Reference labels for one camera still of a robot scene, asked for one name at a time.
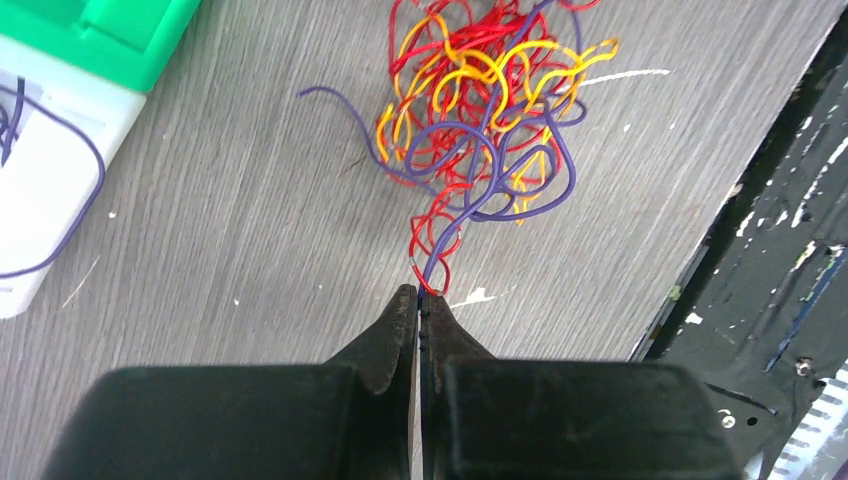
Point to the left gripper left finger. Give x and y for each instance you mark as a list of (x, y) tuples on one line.
[(345, 418)]

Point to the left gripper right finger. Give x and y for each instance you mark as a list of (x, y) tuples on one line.
[(488, 418)]

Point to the white plastic bin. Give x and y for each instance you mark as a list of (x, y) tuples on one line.
[(60, 129)]

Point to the green plastic bin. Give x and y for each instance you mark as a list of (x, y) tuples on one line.
[(127, 42)]

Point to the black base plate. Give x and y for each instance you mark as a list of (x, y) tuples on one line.
[(760, 313)]

